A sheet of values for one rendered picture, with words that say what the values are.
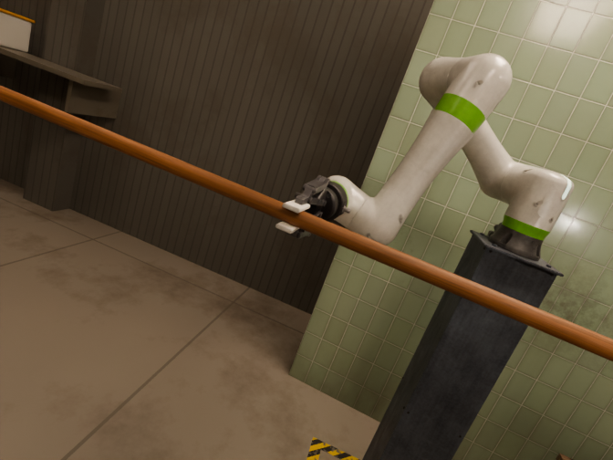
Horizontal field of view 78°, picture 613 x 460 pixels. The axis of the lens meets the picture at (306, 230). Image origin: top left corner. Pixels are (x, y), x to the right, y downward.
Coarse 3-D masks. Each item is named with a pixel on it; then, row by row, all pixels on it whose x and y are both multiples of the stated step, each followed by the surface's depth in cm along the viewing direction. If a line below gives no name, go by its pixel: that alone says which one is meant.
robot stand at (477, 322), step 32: (480, 256) 109; (512, 256) 105; (512, 288) 107; (544, 288) 105; (448, 320) 115; (480, 320) 111; (512, 320) 109; (416, 352) 136; (448, 352) 115; (480, 352) 113; (512, 352) 111; (416, 384) 121; (448, 384) 117; (480, 384) 115; (384, 416) 145; (416, 416) 122; (448, 416) 119; (320, 448) 174; (384, 448) 127; (416, 448) 124; (448, 448) 121
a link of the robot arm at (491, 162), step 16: (432, 64) 102; (448, 64) 96; (432, 80) 100; (432, 96) 103; (480, 128) 109; (480, 144) 112; (496, 144) 113; (480, 160) 115; (496, 160) 115; (512, 160) 118; (480, 176) 120; (496, 176) 117; (496, 192) 118
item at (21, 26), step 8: (0, 8) 251; (0, 16) 254; (8, 16) 259; (16, 16) 263; (24, 16) 268; (0, 24) 256; (8, 24) 260; (16, 24) 265; (24, 24) 270; (0, 32) 258; (8, 32) 262; (16, 32) 268; (24, 32) 272; (0, 40) 260; (8, 40) 265; (16, 40) 270; (24, 40) 274; (16, 48) 272; (24, 48) 277
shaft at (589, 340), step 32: (0, 96) 78; (96, 128) 73; (160, 160) 70; (224, 192) 67; (256, 192) 67; (320, 224) 63; (384, 256) 61; (448, 288) 59; (480, 288) 58; (544, 320) 56; (608, 352) 54
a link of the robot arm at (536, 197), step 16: (512, 176) 113; (528, 176) 108; (544, 176) 104; (560, 176) 103; (512, 192) 112; (528, 192) 107; (544, 192) 104; (560, 192) 103; (512, 208) 111; (528, 208) 106; (544, 208) 105; (560, 208) 105; (512, 224) 110; (528, 224) 106; (544, 224) 106
